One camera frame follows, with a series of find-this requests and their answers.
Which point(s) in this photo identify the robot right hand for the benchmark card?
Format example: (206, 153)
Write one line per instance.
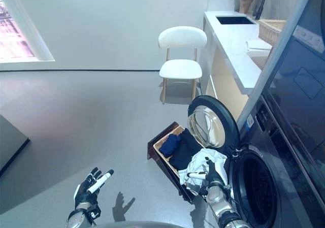
(212, 173)

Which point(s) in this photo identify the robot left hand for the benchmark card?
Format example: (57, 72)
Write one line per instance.
(89, 184)

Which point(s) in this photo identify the white garment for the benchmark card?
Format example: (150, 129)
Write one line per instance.
(203, 165)

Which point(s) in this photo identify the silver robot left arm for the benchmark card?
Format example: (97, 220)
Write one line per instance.
(80, 215)

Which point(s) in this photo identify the round washing machine door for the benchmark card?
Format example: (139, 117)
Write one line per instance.
(212, 122)

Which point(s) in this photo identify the dark grey washing machine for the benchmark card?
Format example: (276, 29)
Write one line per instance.
(287, 136)

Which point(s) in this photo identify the black garment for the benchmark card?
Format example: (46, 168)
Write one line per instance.
(183, 150)

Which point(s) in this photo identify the dark wooden laundry basket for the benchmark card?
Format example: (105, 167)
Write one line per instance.
(165, 159)

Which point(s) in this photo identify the blue garment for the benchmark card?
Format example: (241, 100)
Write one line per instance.
(170, 144)

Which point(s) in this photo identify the dark grey low platform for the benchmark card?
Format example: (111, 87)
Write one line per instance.
(11, 144)

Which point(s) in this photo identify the white counter cabinet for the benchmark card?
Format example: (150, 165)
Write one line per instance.
(228, 60)

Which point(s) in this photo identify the white chair with wooden legs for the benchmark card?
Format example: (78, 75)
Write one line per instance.
(181, 60)

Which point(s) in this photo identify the tall light grey panel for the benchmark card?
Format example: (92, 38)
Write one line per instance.
(269, 52)

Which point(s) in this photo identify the white folded cloth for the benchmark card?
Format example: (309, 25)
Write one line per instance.
(259, 46)

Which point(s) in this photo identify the woven wicker basket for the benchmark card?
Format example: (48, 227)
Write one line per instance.
(270, 30)

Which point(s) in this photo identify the black recessed sink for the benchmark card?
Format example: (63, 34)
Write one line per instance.
(236, 19)

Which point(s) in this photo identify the bright window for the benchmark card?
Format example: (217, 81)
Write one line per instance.
(17, 32)

